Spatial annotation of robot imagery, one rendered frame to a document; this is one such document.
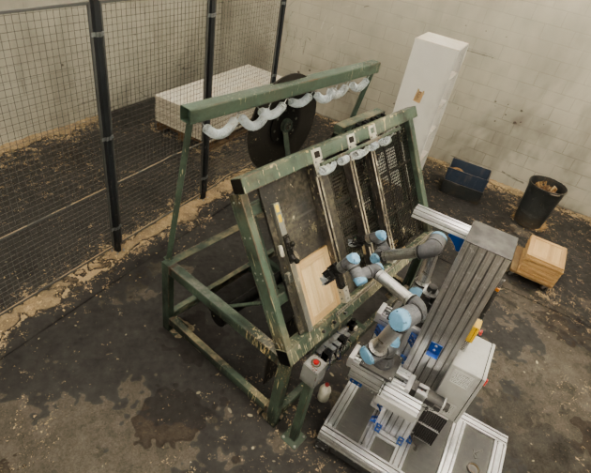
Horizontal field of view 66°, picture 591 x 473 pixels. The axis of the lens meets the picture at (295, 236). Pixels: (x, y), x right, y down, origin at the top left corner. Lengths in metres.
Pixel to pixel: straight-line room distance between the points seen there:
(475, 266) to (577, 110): 5.51
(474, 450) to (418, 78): 4.58
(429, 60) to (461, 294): 4.33
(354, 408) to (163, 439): 1.45
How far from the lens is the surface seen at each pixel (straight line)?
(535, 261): 6.02
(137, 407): 3.96
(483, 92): 7.97
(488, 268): 2.64
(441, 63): 6.56
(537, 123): 7.99
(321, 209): 3.28
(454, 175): 7.29
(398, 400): 3.07
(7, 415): 4.13
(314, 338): 3.33
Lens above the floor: 3.35
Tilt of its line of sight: 37 degrees down
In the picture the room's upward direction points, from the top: 12 degrees clockwise
